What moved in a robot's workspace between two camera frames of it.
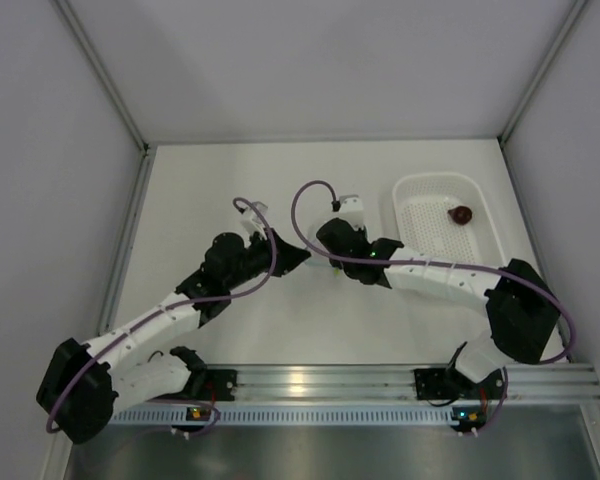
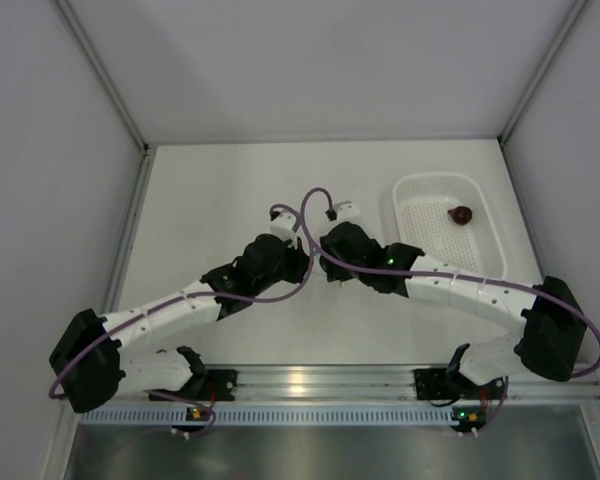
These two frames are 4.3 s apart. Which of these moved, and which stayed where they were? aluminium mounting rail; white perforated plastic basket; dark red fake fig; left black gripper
Moved: left black gripper
Stayed: white perforated plastic basket; dark red fake fig; aluminium mounting rail
